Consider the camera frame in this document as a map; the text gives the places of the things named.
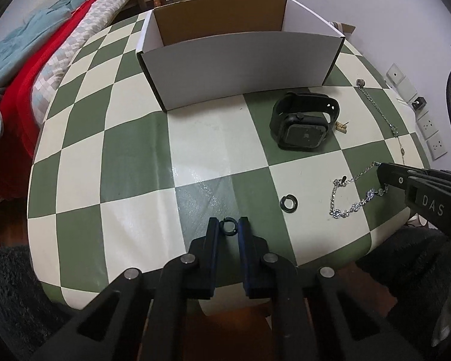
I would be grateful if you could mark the black smart watch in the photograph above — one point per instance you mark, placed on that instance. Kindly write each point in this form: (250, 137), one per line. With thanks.
(304, 122)

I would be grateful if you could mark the white cardboard box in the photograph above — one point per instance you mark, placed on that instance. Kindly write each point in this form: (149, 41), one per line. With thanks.
(244, 50)

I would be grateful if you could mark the white wall socket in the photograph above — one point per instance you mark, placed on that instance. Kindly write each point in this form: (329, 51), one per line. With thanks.
(395, 75)
(408, 90)
(427, 125)
(437, 146)

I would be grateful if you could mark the green checkered tablecloth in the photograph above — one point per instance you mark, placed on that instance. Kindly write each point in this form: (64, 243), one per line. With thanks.
(135, 150)

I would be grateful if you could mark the grey checkered quilt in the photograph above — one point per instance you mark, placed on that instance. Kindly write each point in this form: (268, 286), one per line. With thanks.
(60, 56)

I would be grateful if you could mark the wall socket with black plug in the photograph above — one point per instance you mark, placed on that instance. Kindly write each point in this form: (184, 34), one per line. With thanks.
(419, 104)

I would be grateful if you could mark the dark fuzzy cushion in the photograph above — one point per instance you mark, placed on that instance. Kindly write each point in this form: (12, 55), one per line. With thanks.
(11, 293)
(413, 267)

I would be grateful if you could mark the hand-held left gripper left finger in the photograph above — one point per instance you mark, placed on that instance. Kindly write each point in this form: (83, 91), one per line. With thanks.
(212, 244)

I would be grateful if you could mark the light blue blanket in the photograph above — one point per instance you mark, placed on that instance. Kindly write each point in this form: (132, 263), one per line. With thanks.
(18, 49)

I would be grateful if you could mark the gold earrings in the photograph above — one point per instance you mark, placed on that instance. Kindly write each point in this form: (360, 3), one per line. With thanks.
(342, 126)

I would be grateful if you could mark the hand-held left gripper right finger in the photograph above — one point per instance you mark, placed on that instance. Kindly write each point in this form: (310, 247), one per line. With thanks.
(243, 244)

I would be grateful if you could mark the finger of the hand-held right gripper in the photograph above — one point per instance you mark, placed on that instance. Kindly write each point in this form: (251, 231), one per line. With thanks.
(392, 176)

